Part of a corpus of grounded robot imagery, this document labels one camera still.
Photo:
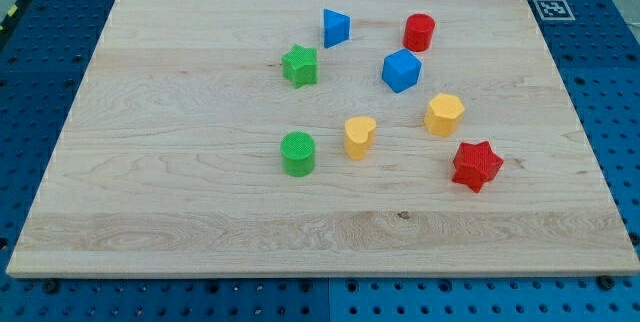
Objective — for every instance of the green cylinder block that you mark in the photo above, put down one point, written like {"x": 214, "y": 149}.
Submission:
{"x": 298, "y": 154}

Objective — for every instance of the blue cube block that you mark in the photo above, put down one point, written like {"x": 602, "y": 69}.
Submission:
{"x": 401, "y": 70}

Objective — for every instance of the red cylinder block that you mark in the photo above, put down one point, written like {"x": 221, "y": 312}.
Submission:
{"x": 419, "y": 29}

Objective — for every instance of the white fiducial marker tag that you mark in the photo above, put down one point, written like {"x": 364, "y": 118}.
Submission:
{"x": 553, "y": 10}

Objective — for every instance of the yellow hexagon block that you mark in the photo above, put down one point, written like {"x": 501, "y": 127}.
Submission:
{"x": 444, "y": 114}

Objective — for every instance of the yellow heart block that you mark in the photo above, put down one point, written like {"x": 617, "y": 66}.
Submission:
{"x": 359, "y": 136}

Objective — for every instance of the red star block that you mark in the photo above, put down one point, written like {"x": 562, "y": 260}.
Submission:
{"x": 475, "y": 164}

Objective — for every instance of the green star block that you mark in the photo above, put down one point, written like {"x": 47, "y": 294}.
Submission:
{"x": 299, "y": 66}

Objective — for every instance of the wooden board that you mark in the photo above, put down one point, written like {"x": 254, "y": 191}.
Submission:
{"x": 169, "y": 164}

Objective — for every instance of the blue triangle block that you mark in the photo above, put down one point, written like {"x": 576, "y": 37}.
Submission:
{"x": 336, "y": 28}

